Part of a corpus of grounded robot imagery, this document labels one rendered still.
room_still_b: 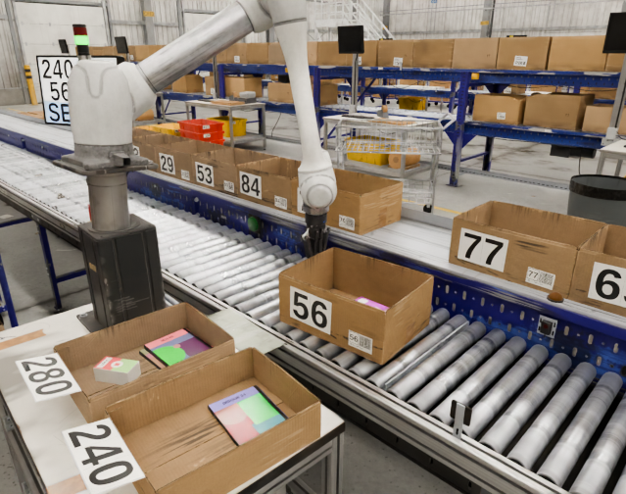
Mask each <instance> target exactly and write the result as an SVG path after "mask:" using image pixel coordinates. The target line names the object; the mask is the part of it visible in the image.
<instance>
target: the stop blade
mask: <svg viewBox="0 0 626 494"><path fill-rule="evenodd" d="M468 326H469V321H467V322H465V323H464V324H463V325H461V326H460V327H459V328H458V329H456V330H455V331H454V332H452V333H451V334H450V335H448V336H447V337H446V338H444V339H443V340H442V341H440V342H439V343H438V344H436V345H435V346H434V347H432V348H431V349H430V350H428V351H427V352H426V353H425V354H423V355H422V356H421V357H419V358H418V359H417V360H415V361H414V362H413V363H411V364H410V365H409V366H407V367H406V368H405V369H403V370H402V371H400V372H399V373H398V374H397V375H395V376H394V377H393V378H391V379H390V380H389V381H387V382H386V383H385V384H384V391H386V390H387V389H388V388H390V387H391V386H392V385H393V384H395V383H396V382H397V381H399V380H400V379H401V378H402V377H404V376H405V375H406V374H408V373H409V372H410V371H412V370H413V369H414V368H416V367H417V366H418V365H419V364H421V363H422V362H423V361H425V360H426V359H427V358H429V357H430V356H431V355H432V354H434V353H435V352H436V351H438V350H439V349H440V348H441V347H443V346H444V345H445V344H447V343H448V342H449V341H450V340H452V339H453V338H454V337H456V336H457V335H458V334H459V333H461V332H462V331H463V330H465V329H466V328H467V327H468Z"/></svg>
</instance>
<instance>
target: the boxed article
mask: <svg viewBox="0 0 626 494"><path fill-rule="evenodd" d="M93 369H94V374H95V379H96V381H102V382H109V383H115V384H119V385H124V384H126V383H128V382H130V381H132V380H135V379H136V378H137V377H138V376H139V375H140V374H141V370H140V365H139V361H133V360H127V359H121V358H114V357H107V356H106V357H105V358H104V359H103V360H102V361H101V362H100V363H98V364H97V365H96V366H95V367H94V368H93Z"/></svg>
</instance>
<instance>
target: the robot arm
mask: <svg viewBox="0 0 626 494"><path fill-rule="evenodd" d="M307 26H308V22H307V4H306V0H236V2H234V3H233V4H231V5H229V6H228V7H226V8H225V9H223V10H222V11H220V12H218V13H217V14H215V15H214V16H212V17H211V18H209V19H207V20H206V21H204V22H203V23H201V24H200V25H197V26H196V27H194V28H193V29H191V30H190V31H188V32H186V33H185V34H183V35H182V36H180V37H179V38H177V39H175V40H174V41H173V42H172V43H170V44H168V45H167V46H165V47H164V48H162V49H161V50H159V51H157V52H156V53H154V54H153V55H151V56H150V57H148V58H146V59H145V60H143V61H142V62H140V63H139V64H137V65H134V64H133V63H128V62H123V63H121V64H119V65H116V64H115V63H114V62H112V61H106V60H80V61H78V62H77V63H76V64H75V65H74V66H73V67H72V70H71V73H70V75H69V79H68V105H69V114H70V122H71V128H72V136H73V144H74V153H73V154H68V155H64V156H62V157H61V158H62V162H68V163H71V164H74V165H77V166H80V167H83V168H84V169H85V170H97V169H103V168H113V167H124V166H134V165H148V164H149V159H147V158H144V157H140V156H137V155H135V154H134V150H133V144H132V121H134V120H136V119H137V118H138V117H140V116H141V115H143V114H144V113H145V112H147V111H148V110H149V109H151V108H152V107H153V106H154V105H155V103H156V99H157V95H156V94H157V93H158V92H160V91H161V90H163V89H164V88H166V87H168V86H169V85H171V84H172V83H174V82H175V81H177V80H179V79H180V78H182V77H183V76H185V75H186V74H189V73H190V72H192V71H193V70H195V69H196V68H198V67H199V66H201V65H203V64H204V63H206V62H207V61H209V60H210V59H211V58H213V57H214V56H216V55H217V54H219V53H220V52H222V51H224V50H225V49H227V48H228V47H230V46H231V45H233V44H234V43H236V42H238V41H239V40H241V39H242V38H244V37H245V36H247V35H249V34H250V33H252V32H253V33H262V32H264V31H266V30H268V29H270V28H272V27H274V29H275V32H276V35H277V37H278V40H279V43H280V46H281V49H282V52H283V55H284V58H285V62H286V66H287V70H288V74H289V78H290V84H291V89H292V94H293V100H294V105H295V110H296V115H297V121H298V126H299V131H300V136H301V143H302V151H303V158H302V162H301V165H300V167H299V168H298V176H299V188H300V191H301V196H302V199H303V211H304V212H305V222H306V224H307V228H306V232H305V234H301V238H302V239H303V243H304V248H305V253H306V257H307V258H310V257H312V256H314V255H316V254H318V253H320V252H322V251H325V250H326V245H327V239H328V234H329V232H330V229H331V228H330V227H327V226H326V223H327V212H328V211H329V206H330V205H331V204H332V203H333V202H334V200H335V198H336V195H337V186H336V178H335V174H334V171H333V168H332V164H331V160H330V156H329V154H328V152H327V151H326V150H323V149H321V146H320V141H319V136H318V130H317V124H316V118H315V111H314V105H313V93H312V87H311V81H310V74H309V66H308V53H307Z"/></svg>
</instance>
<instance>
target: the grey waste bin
mask: <svg viewBox="0 0 626 494"><path fill-rule="evenodd" d="M567 215H568V216H573V217H578V218H583V219H587V220H592V221H597V222H605V223H607V224H616V225H621V226H626V177H621V176H614V175H605V174H577V175H574V176H572V177H571V178H570V183H569V198H568V207H567Z"/></svg>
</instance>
